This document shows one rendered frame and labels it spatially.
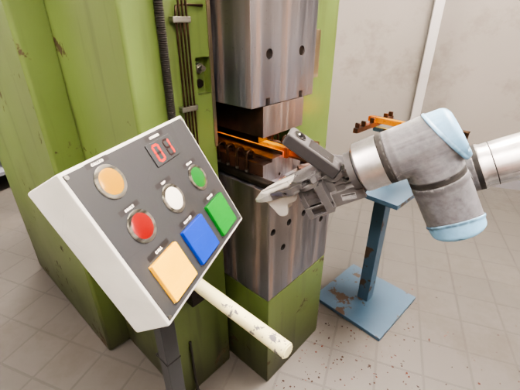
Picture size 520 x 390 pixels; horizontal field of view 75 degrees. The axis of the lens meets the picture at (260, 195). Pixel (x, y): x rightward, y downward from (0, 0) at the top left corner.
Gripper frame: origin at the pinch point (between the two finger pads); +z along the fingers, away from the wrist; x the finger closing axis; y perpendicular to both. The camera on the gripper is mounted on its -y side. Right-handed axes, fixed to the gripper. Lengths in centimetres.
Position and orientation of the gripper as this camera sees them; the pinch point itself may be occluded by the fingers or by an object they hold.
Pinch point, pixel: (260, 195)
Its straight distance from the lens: 69.0
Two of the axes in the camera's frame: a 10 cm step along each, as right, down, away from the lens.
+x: 3.0, -4.4, 8.5
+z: -8.3, 3.3, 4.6
